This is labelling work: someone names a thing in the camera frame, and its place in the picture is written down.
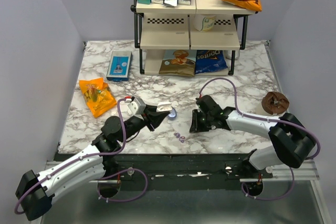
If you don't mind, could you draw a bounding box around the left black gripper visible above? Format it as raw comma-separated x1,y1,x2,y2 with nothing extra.
118,104,170,144

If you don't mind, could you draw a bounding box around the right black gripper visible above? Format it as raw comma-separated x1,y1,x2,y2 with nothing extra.
190,108,213,132

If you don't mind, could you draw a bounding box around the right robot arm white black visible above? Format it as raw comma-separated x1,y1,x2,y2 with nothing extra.
190,95,317,178

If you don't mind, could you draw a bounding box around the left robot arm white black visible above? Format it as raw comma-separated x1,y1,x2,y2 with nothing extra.
14,97,172,221

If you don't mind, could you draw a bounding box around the lavender earbud charging case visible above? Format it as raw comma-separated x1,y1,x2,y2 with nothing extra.
167,108,177,121

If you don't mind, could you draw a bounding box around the orange candy bag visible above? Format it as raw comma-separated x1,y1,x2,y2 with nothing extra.
79,78,117,118

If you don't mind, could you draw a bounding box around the blue razor box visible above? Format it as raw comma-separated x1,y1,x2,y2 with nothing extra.
106,50,132,82

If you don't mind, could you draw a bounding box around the gold brown snack bag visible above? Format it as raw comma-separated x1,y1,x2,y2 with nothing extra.
159,49,197,77

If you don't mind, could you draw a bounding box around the blue Doritos bag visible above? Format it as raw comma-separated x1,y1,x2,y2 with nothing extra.
195,50,228,74

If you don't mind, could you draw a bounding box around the beige black shelf rack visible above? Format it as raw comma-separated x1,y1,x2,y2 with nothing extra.
130,0,254,75

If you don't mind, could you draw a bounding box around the white yogurt cup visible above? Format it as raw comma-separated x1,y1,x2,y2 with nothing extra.
193,14,216,32

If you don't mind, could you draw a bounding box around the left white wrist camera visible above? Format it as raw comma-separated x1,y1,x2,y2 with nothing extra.
125,97,146,115

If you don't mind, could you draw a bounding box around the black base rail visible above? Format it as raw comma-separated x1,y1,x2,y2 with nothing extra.
52,153,274,192

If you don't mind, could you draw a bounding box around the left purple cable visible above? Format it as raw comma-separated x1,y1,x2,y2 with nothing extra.
14,97,149,214

